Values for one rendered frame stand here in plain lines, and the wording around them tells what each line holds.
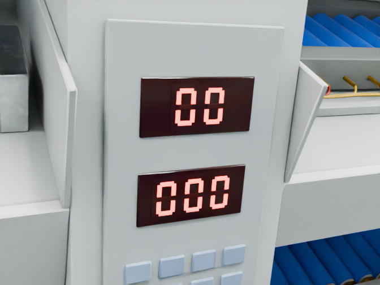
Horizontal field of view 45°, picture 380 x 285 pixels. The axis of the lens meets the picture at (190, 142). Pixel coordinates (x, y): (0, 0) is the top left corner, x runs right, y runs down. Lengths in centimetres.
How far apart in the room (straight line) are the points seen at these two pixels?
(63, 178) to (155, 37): 6
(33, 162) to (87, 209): 3
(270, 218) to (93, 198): 8
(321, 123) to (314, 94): 8
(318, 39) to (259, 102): 15
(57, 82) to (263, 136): 8
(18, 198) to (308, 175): 13
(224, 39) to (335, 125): 12
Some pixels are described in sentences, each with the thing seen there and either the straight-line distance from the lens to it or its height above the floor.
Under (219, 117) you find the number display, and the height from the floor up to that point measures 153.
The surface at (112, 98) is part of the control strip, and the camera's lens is 16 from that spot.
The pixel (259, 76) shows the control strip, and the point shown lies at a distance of 18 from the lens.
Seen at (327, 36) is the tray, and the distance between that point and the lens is 35.
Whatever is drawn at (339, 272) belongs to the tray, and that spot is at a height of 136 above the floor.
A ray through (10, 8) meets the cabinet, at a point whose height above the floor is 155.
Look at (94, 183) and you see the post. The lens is 17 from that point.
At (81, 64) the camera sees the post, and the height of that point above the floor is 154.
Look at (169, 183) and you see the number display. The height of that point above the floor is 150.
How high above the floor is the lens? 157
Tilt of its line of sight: 17 degrees down
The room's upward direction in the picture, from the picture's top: 4 degrees clockwise
